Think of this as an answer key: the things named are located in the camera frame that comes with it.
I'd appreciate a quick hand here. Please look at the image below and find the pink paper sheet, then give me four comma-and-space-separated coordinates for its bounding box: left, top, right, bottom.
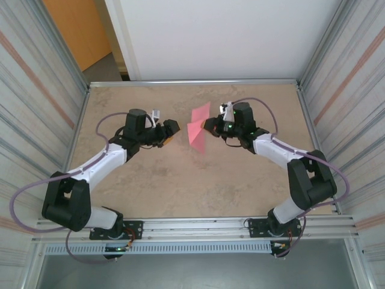
186, 101, 211, 155

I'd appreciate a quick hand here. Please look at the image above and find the corrugated translucent side panel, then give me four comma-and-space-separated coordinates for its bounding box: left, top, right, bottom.
300, 0, 385, 256
0, 0, 90, 269

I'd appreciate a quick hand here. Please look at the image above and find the orange door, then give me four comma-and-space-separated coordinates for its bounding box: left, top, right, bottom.
42, 0, 112, 73

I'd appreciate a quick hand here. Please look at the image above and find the grey metal bottom panel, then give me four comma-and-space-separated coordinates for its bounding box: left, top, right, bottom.
35, 254, 362, 289

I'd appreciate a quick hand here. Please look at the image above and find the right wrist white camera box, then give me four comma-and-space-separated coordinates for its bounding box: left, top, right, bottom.
218, 101, 235, 122

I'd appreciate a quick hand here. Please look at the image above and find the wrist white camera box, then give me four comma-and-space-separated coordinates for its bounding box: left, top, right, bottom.
218, 101, 235, 122
146, 109, 162, 129

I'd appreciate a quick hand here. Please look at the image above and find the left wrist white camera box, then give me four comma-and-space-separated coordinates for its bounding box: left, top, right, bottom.
146, 109, 162, 129

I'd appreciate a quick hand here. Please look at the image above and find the long aluminium table edge rail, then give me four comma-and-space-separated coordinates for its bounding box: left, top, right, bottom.
88, 78, 303, 90

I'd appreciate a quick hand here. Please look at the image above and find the short aluminium table edge rail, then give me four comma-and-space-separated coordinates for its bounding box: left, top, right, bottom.
295, 83, 343, 215
53, 85, 91, 220

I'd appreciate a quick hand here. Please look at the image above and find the white door frame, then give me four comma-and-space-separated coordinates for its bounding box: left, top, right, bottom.
103, 0, 142, 81

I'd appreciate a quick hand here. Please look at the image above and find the wide aluminium mounting rail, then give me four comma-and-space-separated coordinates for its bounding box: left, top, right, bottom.
34, 214, 360, 244

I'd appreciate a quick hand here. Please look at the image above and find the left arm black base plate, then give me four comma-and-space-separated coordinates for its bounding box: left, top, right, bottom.
89, 220, 144, 241

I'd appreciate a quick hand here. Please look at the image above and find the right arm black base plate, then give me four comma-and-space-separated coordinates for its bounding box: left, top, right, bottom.
248, 218, 303, 238

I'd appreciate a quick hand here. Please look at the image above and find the grey slotted cable duct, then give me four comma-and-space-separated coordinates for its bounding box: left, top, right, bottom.
43, 241, 274, 256

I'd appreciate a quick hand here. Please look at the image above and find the small circuit board with wires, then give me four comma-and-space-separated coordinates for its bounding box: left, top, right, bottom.
103, 244, 133, 253
269, 240, 292, 251

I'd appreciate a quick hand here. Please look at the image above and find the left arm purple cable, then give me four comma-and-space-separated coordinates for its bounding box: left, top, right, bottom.
10, 111, 130, 264

